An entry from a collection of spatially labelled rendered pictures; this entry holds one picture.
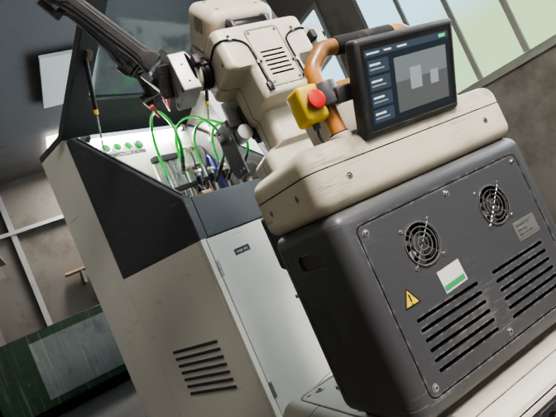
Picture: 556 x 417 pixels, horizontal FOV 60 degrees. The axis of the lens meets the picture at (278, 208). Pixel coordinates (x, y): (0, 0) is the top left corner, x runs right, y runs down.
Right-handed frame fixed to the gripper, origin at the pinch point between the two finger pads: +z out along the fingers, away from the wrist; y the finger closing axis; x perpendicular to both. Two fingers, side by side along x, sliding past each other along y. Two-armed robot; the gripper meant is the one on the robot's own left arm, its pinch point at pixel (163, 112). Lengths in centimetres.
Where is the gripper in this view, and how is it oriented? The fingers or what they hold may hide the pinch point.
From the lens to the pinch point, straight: 196.5
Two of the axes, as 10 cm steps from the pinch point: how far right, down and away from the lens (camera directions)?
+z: 2.6, 6.8, 6.8
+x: 5.8, 4.5, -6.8
